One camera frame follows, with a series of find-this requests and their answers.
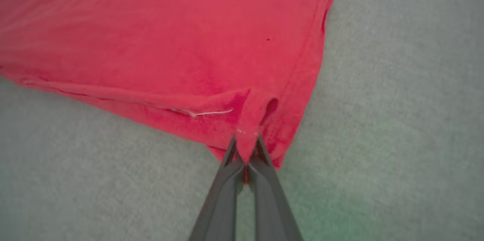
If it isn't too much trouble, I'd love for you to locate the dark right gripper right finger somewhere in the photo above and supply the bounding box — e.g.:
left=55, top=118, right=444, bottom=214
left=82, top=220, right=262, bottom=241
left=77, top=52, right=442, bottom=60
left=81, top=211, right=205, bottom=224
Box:
left=248, top=137, right=303, bottom=241

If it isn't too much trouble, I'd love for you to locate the red garment with white stripes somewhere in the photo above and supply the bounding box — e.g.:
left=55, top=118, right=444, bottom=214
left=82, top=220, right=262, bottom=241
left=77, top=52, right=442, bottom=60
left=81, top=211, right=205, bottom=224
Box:
left=0, top=0, right=335, bottom=185

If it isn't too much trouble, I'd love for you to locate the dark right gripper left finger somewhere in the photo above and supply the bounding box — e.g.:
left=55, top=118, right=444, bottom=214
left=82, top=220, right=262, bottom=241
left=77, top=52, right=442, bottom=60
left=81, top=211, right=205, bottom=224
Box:
left=189, top=135, right=244, bottom=241

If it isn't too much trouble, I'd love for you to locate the grey fabric sofa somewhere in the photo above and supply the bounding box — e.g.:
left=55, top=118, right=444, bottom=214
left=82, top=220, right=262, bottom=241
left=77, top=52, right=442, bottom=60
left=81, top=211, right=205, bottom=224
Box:
left=0, top=0, right=484, bottom=241

